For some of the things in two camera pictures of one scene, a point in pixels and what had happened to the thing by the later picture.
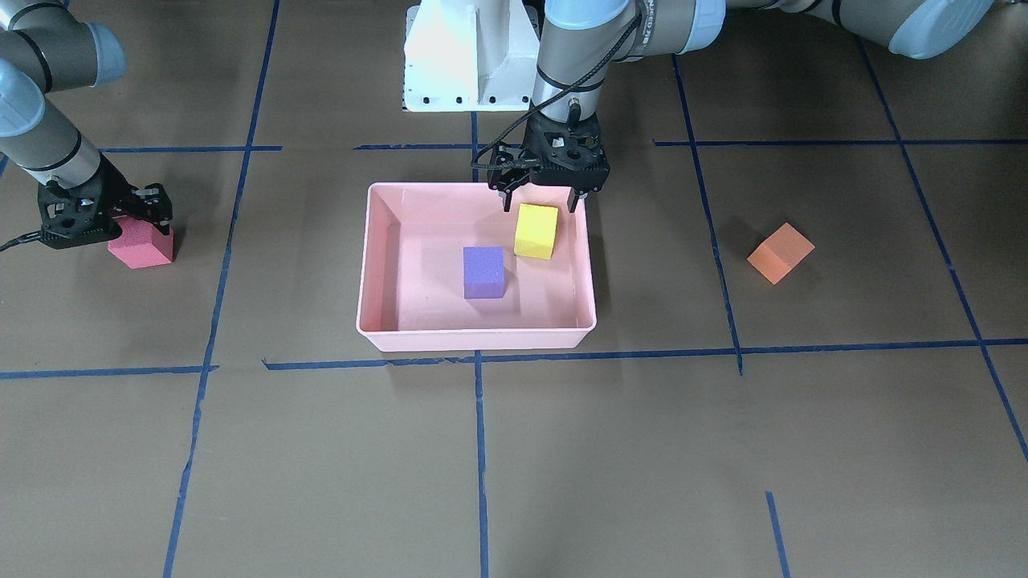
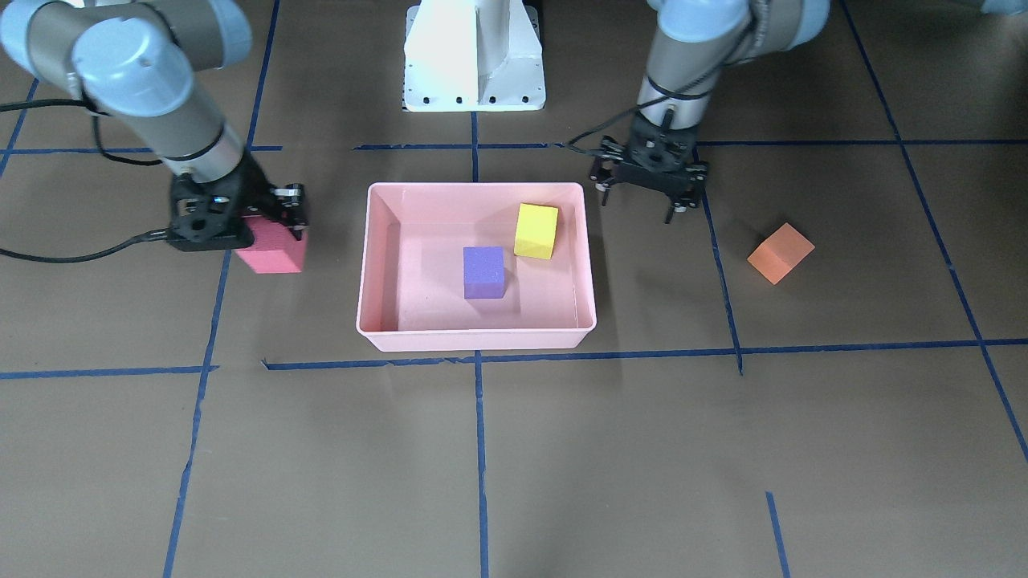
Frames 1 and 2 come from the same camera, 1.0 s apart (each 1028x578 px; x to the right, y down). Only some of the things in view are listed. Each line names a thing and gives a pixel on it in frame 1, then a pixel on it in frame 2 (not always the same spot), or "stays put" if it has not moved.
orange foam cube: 781,254 stays put
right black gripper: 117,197 -> 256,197
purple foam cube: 483,271 stays put
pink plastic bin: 411,286 stays put
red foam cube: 140,245 -> 275,247
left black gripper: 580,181 -> 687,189
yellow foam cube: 536,231 stays put
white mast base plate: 471,55 stays put
